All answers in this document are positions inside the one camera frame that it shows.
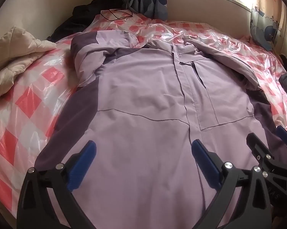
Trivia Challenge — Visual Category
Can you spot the black clothing pile by wall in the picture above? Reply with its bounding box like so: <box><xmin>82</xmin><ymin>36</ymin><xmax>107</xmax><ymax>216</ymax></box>
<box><xmin>47</xmin><ymin>0</ymin><xmax>124</xmax><ymax>42</ymax></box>

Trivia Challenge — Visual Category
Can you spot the blue cartoon right curtain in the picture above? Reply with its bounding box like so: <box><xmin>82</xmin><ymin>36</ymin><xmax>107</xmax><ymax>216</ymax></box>
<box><xmin>250</xmin><ymin>0</ymin><xmax>282</xmax><ymax>51</ymax></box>

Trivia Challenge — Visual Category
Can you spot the beige quilted blanket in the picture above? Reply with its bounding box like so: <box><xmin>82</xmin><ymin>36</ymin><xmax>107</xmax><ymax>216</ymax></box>
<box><xmin>0</xmin><ymin>26</ymin><xmax>56</xmax><ymax>97</ymax></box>

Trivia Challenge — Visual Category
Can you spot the pink checkered plastic bed cover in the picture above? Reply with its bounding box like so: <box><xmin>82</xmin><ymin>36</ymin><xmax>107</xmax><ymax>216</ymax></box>
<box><xmin>0</xmin><ymin>11</ymin><xmax>287</xmax><ymax>216</ymax></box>

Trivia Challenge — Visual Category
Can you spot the lilac and purple jacket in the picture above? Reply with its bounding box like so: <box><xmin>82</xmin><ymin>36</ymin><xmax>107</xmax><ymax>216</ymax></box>
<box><xmin>35</xmin><ymin>31</ymin><xmax>287</xmax><ymax>228</ymax></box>

